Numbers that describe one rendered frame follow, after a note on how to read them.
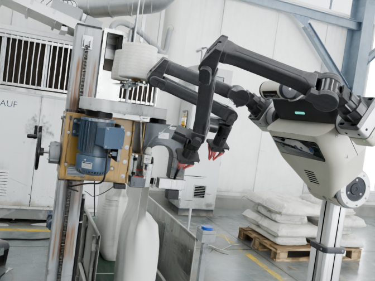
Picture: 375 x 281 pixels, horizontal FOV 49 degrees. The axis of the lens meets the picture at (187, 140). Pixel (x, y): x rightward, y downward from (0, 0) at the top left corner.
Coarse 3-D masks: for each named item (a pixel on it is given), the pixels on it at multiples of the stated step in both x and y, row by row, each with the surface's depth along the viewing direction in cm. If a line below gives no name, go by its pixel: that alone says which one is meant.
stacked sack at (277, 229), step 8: (264, 224) 458; (272, 224) 448; (280, 224) 444; (288, 224) 451; (296, 224) 454; (304, 224) 457; (312, 224) 467; (272, 232) 442; (280, 232) 433; (288, 232) 436; (296, 232) 441; (304, 232) 445; (312, 232) 449
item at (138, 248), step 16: (128, 192) 252; (144, 192) 217; (128, 208) 231; (144, 208) 214; (128, 224) 216; (144, 224) 207; (128, 240) 208; (144, 240) 204; (128, 256) 206; (144, 256) 204; (128, 272) 205; (144, 272) 204
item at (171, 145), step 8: (152, 128) 203; (160, 128) 204; (168, 128) 206; (144, 136) 202; (152, 136) 203; (144, 144) 202; (152, 144) 203; (160, 144) 205; (168, 144) 206; (176, 144) 208; (184, 144) 209; (168, 160) 214; (176, 160) 209; (136, 168) 208; (168, 168) 213; (176, 168) 209; (168, 176) 211
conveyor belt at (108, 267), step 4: (92, 216) 373; (100, 256) 276; (100, 260) 269; (104, 260) 270; (100, 264) 262; (104, 264) 263; (108, 264) 264; (112, 264) 265; (100, 268) 256; (104, 268) 257; (108, 268) 257; (112, 268) 258; (100, 272) 250; (104, 272) 251; (108, 272) 251; (112, 272) 252; (96, 276) 243; (100, 276) 244; (104, 276) 245; (108, 276) 246; (112, 276) 246; (96, 280) 237; (100, 280) 238; (104, 280) 238; (108, 280) 239; (112, 280) 240
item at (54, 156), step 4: (52, 144) 193; (56, 144) 193; (60, 144) 195; (52, 148) 192; (56, 148) 192; (60, 148) 193; (52, 152) 191; (56, 152) 192; (60, 152) 193; (52, 156) 192; (56, 156) 192; (48, 160) 198; (52, 160) 192; (56, 160) 193
